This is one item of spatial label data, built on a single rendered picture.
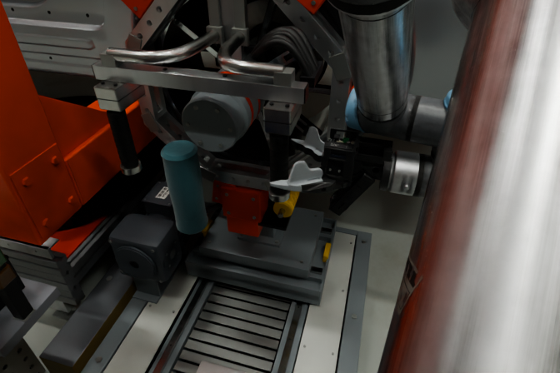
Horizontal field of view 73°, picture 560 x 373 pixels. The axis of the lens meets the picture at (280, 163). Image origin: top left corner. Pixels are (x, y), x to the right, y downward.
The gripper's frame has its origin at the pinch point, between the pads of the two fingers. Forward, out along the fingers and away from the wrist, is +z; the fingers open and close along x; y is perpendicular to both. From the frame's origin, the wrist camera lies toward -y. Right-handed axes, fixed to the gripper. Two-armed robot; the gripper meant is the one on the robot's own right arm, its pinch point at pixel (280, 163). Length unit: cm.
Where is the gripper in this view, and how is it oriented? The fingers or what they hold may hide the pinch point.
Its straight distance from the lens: 72.3
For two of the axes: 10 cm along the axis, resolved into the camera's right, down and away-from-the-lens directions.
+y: 0.0, -8.2, -5.7
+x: -2.7, 5.5, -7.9
